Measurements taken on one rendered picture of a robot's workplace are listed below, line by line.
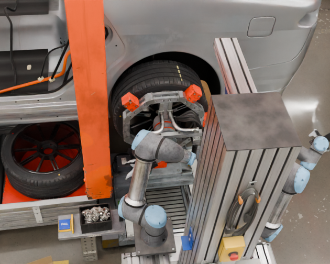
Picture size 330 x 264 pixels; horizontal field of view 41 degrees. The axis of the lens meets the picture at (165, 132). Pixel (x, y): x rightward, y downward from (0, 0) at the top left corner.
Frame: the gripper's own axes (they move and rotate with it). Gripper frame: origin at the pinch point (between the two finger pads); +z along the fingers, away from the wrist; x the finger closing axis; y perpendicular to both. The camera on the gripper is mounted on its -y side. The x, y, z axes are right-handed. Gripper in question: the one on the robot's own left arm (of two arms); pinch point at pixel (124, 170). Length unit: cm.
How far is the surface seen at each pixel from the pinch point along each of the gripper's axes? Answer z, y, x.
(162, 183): -3, 63, 60
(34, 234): 96, 36, 40
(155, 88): -40, -24, 31
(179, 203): -6, 84, 55
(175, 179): -13, 68, 64
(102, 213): 28.2, 21.0, 0.3
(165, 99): -42, -17, 25
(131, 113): -18.1, -18.4, 27.6
